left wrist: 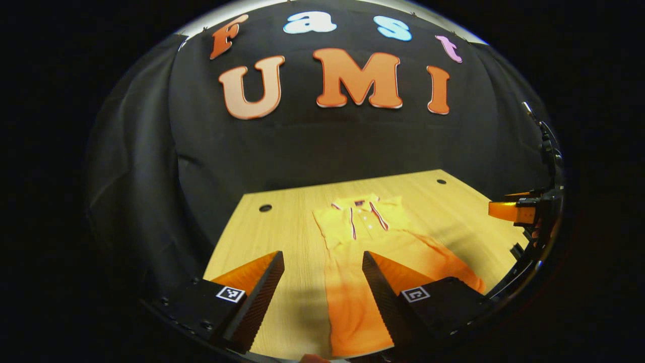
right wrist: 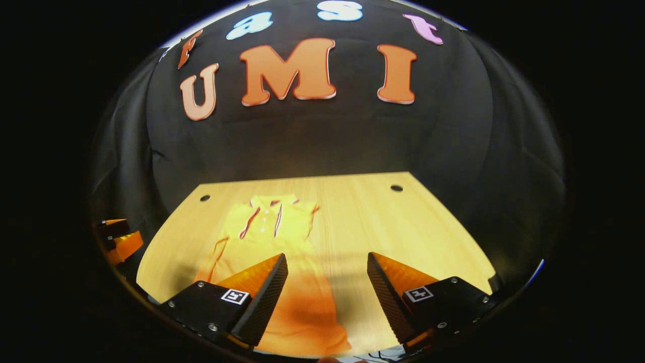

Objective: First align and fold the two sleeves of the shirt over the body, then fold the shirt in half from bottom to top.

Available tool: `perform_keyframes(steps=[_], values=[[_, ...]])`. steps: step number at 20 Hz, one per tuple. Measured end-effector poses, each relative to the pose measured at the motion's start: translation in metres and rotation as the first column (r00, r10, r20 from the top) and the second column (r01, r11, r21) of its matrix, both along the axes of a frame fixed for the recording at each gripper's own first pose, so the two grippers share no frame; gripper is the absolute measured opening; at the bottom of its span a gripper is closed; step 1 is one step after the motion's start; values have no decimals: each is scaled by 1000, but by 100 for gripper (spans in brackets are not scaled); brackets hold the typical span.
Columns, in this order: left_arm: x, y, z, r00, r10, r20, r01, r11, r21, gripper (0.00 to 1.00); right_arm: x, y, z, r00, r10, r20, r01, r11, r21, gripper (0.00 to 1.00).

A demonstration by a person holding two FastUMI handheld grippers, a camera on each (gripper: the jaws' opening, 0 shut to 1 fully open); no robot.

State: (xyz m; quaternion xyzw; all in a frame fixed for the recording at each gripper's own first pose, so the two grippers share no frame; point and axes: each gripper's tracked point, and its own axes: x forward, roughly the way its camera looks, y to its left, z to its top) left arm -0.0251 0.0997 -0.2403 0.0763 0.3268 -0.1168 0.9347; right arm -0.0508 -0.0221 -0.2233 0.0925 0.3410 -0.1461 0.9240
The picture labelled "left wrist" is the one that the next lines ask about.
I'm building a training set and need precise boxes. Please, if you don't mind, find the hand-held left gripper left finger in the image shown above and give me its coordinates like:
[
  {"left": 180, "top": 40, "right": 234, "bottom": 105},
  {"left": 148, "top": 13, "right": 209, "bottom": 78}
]
[{"left": 141, "top": 251, "right": 285, "bottom": 354}]

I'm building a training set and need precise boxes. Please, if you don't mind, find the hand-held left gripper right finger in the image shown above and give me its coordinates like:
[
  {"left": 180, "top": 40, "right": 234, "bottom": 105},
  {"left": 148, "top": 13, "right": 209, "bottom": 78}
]
[{"left": 362, "top": 251, "right": 497, "bottom": 348}]

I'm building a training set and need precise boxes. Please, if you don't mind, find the orange polo T-shirt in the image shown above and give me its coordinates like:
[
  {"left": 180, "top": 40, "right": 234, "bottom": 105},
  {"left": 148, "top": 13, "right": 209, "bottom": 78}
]
[{"left": 312, "top": 193, "right": 487, "bottom": 358}]

